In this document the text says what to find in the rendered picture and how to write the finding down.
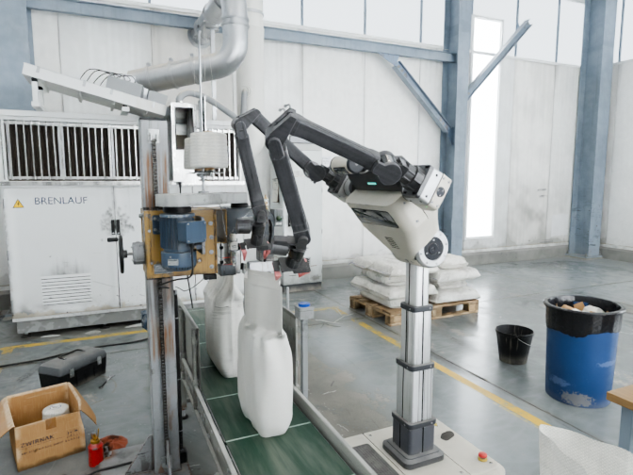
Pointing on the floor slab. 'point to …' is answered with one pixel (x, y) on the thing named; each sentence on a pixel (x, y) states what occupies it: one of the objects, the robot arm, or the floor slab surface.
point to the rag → (114, 442)
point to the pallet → (400, 309)
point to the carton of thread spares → (54, 446)
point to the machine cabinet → (84, 217)
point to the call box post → (304, 357)
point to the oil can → (95, 450)
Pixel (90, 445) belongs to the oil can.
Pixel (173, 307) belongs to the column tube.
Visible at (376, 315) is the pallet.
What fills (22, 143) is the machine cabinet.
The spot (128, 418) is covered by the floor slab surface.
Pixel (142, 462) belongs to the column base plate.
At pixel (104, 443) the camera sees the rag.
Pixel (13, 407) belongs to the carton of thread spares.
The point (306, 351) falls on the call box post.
